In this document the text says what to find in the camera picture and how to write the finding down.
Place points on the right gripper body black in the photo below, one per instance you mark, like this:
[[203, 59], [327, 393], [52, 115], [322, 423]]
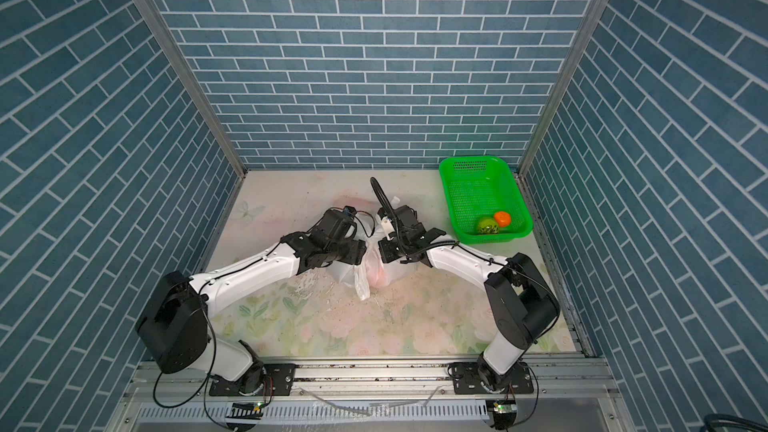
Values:
[[392, 249]]

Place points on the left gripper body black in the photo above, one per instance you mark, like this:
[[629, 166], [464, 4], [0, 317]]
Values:
[[351, 251]]

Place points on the white plastic bag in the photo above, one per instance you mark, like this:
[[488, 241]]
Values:
[[372, 273]]

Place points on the green plastic basket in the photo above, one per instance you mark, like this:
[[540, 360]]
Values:
[[479, 186]]

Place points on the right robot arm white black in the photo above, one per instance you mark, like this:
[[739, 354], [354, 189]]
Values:
[[522, 304]]

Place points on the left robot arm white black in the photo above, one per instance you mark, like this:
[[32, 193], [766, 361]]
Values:
[[175, 325]]

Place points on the green toy fruit in basket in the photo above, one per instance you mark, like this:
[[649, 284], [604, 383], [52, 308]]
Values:
[[487, 225]]

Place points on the orange toy fruit in basket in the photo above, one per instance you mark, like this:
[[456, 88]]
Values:
[[502, 218]]

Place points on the left controller board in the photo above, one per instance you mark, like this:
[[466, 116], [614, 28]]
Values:
[[244, 416]]

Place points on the controller board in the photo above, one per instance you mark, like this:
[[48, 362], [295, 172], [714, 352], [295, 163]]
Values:
[[502, 414], [244, 416]]

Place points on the right controller board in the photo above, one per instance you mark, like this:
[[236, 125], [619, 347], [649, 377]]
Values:
[[502, 414]]

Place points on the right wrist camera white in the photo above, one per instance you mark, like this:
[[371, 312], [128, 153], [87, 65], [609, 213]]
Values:
[[386, 225]]

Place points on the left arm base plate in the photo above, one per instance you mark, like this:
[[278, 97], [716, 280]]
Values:
[[252, 379]]

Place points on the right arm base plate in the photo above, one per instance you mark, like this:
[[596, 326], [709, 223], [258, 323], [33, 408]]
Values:
[[474, 378]]

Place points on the white vented cable duct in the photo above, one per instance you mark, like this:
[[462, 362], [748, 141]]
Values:
[[316, 412]]

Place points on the aluminium mounting rail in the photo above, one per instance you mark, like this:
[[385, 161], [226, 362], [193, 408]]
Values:
[[388, 379]]

